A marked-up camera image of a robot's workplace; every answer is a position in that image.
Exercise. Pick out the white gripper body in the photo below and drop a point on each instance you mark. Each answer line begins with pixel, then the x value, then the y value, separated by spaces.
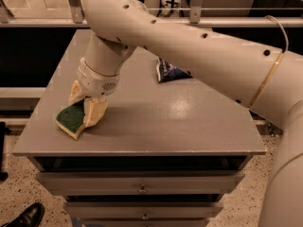
pixel 96 80

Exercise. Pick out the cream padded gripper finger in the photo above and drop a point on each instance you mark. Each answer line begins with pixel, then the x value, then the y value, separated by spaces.
pixel 94 110
pixel 76 93

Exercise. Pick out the green and yellow sponge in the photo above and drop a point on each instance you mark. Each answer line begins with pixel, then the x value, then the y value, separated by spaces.
pixel 70 119

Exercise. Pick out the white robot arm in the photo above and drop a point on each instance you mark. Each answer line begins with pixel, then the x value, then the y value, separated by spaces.
pixel 264 79

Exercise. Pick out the metal railing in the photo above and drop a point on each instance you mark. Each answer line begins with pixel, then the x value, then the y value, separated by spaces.
pixel 204 13

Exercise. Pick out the blue chip bag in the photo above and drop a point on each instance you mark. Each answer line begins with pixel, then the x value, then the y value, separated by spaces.
pixel 166 72

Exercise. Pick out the upper grey drawer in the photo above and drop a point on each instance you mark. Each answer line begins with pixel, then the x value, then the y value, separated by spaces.
pixel 140 183

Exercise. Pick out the grey drawer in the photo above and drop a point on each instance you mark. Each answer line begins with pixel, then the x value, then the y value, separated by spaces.
pixel 140 183
pixel 143 210

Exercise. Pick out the grey drawer cabinet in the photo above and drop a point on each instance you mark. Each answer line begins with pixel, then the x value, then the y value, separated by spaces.
pixel 180 126

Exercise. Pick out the lower grey drawer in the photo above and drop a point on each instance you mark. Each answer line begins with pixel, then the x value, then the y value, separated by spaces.
pixel 143 210

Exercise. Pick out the black leather shoe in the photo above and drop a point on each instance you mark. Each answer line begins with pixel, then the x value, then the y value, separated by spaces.
pixel 31 217

